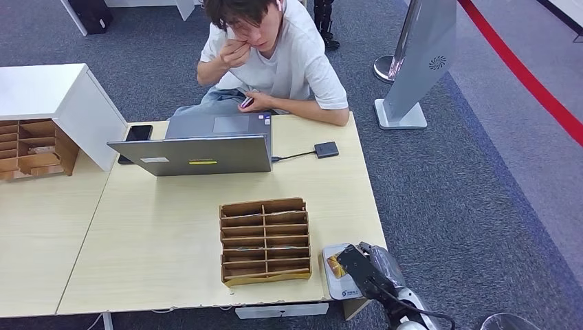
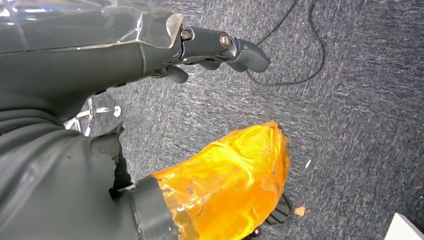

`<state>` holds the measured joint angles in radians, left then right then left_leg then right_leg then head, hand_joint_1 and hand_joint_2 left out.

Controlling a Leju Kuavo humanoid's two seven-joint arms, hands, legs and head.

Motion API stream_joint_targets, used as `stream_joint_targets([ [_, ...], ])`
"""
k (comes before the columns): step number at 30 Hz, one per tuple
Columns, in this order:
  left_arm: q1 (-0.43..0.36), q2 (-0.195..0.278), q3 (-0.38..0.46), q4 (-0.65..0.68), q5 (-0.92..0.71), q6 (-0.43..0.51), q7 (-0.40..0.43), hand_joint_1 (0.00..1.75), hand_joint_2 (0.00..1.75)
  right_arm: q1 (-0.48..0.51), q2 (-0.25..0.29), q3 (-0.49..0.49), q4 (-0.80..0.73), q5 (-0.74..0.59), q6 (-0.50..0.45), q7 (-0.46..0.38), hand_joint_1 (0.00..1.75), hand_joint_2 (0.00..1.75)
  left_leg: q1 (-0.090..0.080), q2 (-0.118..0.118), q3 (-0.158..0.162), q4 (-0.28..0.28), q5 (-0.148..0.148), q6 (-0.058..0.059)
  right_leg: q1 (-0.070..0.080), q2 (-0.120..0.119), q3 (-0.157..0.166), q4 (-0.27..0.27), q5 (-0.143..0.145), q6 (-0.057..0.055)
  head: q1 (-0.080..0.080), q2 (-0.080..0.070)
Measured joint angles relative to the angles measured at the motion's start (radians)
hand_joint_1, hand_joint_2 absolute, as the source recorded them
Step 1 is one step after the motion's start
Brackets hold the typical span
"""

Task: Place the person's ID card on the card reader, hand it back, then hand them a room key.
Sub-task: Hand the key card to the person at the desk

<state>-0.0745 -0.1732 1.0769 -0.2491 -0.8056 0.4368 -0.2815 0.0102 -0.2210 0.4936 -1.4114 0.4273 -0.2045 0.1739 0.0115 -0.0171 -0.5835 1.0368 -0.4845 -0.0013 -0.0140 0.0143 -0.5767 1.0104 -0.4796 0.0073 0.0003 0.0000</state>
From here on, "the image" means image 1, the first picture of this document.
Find person's right hand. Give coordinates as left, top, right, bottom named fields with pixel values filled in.
left=219, top=38, right=252, bottom=69

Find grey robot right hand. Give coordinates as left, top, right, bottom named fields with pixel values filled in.
left=357, top=242, right=406, bottom=289

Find person's left hand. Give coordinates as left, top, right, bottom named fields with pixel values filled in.
left=237, top=91, right=274, bottom=113

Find yellowish ID card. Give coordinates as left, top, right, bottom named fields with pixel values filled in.
left=326, top=252, right=349, bottom=280

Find person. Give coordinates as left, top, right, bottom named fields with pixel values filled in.
left=173, top=0, right=351, bottom=127

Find wooden card organizer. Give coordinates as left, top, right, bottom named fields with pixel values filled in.
left=219, top=197, right=314, bottom=288

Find grey laptop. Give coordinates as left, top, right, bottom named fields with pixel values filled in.
left=107, top=112, right=273, bottom=177

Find small black USB box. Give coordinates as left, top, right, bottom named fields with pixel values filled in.
left=314, top=141, right=340, bottom=160

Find black robot legs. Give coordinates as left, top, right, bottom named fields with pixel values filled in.
left=313, top=0, right=341, bottom=51

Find white table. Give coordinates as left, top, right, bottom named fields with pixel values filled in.
left=60, top=0, right=197, bottom=37

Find chrome stanchion base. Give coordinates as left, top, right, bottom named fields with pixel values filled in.
left=373, top=54, right=396, bottom=85

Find black smartphone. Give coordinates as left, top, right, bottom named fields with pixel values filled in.
left=117, top=124, right=154, bottom=165

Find clear round glass object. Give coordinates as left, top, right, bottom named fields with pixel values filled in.
left=480, top=313, right=544, bottom=330

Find grey kiosk stand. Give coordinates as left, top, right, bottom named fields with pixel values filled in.
left=373, top=0, right=458, bottom=131

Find white cabinet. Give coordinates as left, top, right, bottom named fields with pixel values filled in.
left=0, top=63, right=129, bottom=173

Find wooden organizer inside cabinet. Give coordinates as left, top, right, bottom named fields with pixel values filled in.
left=0, top=118, right=80, bottom=182

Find white desk with black edge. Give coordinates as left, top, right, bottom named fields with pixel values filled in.
left=536, top=0, right=583, bottom=44

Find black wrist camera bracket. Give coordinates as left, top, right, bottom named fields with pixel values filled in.
left=335, top=243, right=398, bottom=303

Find black USB cable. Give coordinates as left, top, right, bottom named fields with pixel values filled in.
left=271, top=150, right=316, bottom=164

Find white under-desk bracket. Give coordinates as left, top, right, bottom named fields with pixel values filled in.
left=234, top=302, right=330, bottom=320

